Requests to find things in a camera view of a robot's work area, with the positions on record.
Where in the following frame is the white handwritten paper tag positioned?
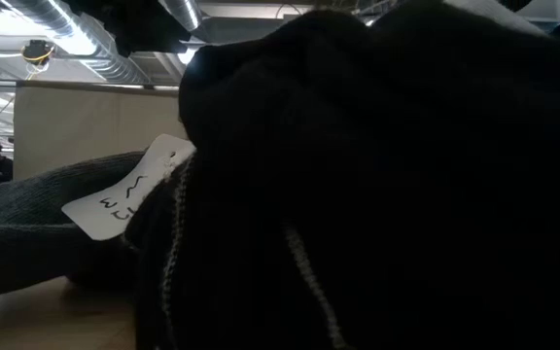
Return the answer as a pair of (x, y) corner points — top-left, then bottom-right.
(60, 133), (197, 242)

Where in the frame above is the silver ventilation duct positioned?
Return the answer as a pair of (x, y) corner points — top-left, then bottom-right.
(157, 0), (213, 45)
(0, 0), (154, 85)

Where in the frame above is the dark grey knit garment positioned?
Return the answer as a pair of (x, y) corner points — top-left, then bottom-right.
(0, 150), (148, 305)

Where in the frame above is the black device with yellow cable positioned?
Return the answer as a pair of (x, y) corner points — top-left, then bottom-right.
(19, 38), (57, 75)

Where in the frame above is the black garment with white trim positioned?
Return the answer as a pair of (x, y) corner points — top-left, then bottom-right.
(128, 0), (560, 350)

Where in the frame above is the beige fabric storage bin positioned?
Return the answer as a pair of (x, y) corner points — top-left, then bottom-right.
(13, 80), (188, 182)

